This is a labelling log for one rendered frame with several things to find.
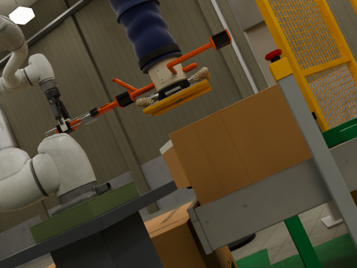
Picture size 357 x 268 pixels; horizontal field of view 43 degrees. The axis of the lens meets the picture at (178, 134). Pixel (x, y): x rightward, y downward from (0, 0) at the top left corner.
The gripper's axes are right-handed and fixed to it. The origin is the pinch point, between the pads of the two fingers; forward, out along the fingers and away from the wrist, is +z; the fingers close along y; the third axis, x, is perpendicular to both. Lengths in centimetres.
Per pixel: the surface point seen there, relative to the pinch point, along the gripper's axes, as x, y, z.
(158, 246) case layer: -23, -17, 73
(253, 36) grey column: -117, 96, -18
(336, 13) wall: -370, 761, -115
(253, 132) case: -85, -17, 44
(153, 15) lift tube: -66, -7, -29
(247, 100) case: -89, -17, 29
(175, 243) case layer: -31, -17, 75
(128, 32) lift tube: -51, -6, -28
